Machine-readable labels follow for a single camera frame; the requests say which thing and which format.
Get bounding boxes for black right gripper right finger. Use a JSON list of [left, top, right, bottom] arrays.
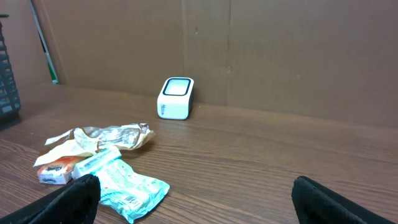
[[291, 176, 393, 224]]

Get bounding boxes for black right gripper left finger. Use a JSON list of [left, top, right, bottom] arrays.
[[1, 174, 101, 224]]

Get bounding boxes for orange tissue pack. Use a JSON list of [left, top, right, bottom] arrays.
[[37, 156, 85, 185]]

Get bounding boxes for teal packet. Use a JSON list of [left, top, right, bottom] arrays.
[[93, 159, 170, 223]]

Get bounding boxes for clear dried mushroom bag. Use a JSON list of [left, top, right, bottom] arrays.
[[73, 123, 155, 152]]

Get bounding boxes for white barcode scanner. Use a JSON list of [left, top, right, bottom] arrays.
[[157, 77, 195, 120]]

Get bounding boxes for grey plastic mesh basket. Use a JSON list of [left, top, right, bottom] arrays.
[[1, 24, 21, 126]]

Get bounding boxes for white green strip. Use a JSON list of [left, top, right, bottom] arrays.
[[29, 0, 59, 85]]

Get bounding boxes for brown cardboard back panel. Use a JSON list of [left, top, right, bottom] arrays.
[[1, 0, 397, 127]]

